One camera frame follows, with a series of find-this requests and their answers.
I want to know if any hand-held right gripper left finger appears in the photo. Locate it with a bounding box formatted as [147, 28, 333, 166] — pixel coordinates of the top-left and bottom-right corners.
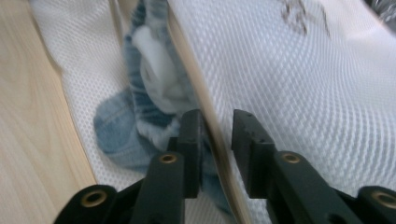
[130, 108, 207, 224]

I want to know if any white mesh laundry bag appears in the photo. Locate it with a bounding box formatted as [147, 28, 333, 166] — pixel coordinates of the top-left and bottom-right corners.
[28, 0, 396, 224]

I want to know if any beige drawstring cord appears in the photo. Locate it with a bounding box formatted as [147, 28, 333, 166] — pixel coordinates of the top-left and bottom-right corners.
[166, 4, 254, 224]

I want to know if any blue denim garment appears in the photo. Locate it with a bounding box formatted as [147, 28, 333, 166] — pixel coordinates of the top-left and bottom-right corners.
[92, 0, 239, 220]

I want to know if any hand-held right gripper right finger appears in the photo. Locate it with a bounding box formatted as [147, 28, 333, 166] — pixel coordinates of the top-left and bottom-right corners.
[231, 108, 366, 224]

